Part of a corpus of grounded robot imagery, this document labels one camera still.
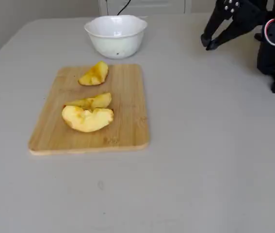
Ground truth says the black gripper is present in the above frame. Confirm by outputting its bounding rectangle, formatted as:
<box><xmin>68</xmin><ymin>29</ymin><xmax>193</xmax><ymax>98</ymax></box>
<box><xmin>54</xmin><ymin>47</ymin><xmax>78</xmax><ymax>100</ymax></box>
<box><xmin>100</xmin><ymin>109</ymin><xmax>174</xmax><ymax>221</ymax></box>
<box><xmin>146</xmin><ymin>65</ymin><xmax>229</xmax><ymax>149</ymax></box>
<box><xmin>201</xmin><ymin>0</ymin><xmax>269</xmax><ymax>51</ymax></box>

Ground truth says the yellow apple slice browned core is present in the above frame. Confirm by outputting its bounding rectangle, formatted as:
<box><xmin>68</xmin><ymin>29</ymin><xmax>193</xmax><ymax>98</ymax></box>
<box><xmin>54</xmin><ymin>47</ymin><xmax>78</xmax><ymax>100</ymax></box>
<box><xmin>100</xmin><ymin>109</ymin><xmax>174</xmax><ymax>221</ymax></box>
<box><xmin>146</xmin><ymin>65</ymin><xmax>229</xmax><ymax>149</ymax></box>
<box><xmin>78</xmin><ymin>61</ymin><xmax>109</xmax><ymax>86</ymax></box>

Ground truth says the white ceramic bowl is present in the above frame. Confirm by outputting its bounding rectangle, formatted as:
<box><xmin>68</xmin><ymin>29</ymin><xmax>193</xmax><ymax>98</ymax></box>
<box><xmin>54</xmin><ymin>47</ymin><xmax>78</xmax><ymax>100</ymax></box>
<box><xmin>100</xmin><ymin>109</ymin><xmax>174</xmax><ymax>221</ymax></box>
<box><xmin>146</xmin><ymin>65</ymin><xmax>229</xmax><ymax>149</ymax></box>
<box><xmin>83</xmin><ymin>14</ymin><xmax>148</xmax><ymax>59</ymax></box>

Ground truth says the wooden cutting board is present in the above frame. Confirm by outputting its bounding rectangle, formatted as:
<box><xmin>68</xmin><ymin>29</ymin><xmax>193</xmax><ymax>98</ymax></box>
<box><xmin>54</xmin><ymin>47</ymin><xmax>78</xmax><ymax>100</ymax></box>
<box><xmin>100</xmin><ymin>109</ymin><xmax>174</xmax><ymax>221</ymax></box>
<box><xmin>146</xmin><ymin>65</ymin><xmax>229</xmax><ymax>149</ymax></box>
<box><xmin>27</xmin><ymin>63</ymin><xmax>150</xmax><ymax>156</ymax></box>

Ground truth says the thin yellow apple slice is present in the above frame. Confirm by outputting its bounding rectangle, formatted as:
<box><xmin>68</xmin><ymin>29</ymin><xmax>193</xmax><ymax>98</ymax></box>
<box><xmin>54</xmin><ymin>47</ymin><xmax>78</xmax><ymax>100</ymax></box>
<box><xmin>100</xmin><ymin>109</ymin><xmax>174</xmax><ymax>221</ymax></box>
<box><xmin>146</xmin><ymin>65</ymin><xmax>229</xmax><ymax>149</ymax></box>
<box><xmin>64</xmin><ymin>92</ymin><xmax>113</xmax><ymax>109</ymax></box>

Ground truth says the large pale yellow apple slice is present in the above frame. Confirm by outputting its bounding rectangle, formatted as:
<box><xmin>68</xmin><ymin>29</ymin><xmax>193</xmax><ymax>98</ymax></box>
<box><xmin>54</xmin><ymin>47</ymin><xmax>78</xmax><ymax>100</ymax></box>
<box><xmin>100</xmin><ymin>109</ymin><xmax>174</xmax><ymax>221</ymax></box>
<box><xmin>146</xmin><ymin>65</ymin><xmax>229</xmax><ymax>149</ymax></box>
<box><xmin>61</xmin><ymin>105</ymin><xmax>115</xmax><ymax>133</ymax></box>

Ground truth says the slanted black cable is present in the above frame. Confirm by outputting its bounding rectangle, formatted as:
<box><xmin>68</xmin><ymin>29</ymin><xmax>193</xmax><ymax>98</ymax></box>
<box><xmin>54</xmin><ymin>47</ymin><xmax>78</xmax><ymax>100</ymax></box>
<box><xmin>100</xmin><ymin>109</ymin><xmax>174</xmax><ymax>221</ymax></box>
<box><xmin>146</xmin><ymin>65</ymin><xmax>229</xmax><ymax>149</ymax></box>
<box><xmin>117</xmin><ymin>0</ymin><xmax>132</xmax><ymax>16</ymax></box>

